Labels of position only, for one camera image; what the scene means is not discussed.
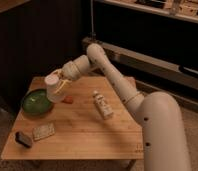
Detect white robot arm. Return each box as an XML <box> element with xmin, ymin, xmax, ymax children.
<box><xmin>54</xmin><ymin>43</ymin><xmax>192</xmax><ymax>171</ymax></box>

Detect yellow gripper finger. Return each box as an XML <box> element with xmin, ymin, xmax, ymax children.
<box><xmin>52</xmin><ymin>69</ymin><xmax>63</xmax><ymax>76</ymax></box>
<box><xmin>55</xmin><ymin>79</ymin><xmax>71</xmax><ymax>94</ymax></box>

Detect white tube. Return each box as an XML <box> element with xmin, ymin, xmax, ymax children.
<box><xmin>93</xmin><ymin>91</ymin><xmax>114</xmax><ymax>119</ymax></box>

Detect black eraser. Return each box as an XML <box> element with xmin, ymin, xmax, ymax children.
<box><xmin>15</xmin><ymin>131</ymin><xmax>33</xmax><ymax>148</ymax></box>

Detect green bowl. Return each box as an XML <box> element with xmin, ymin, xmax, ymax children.
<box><xmin>21</xmin><ymin>89</ymin><xmax>53</xmax><ymax>116</ymax></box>

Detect wooden shelf unit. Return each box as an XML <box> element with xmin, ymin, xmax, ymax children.
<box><xmin>81</xmin><ymin>0</ymin><xmax>198</xmax><ymax>110</ymax></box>

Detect red carrot toy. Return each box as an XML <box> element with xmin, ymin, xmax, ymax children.
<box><xmin>63</xmin><ymin>96</ymin><xmax>73</xmax><ymax>104</ymax></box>

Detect metal pole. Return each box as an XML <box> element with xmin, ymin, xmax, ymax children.
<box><xmin>90</xmin><ymin>0</ymin><xmax>96</xmax><ymax>42</ymax></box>

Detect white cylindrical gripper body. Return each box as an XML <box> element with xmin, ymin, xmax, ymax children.
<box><xmin>62</xmin><ymin>55</ymin><xmax>91</xmax><ymax>81</ymax></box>

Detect wooden table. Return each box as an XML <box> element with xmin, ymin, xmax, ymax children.
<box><xmin>1</xmin><ymin>77</ymin><xmax>143</xmax><ymax>160</ymax></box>

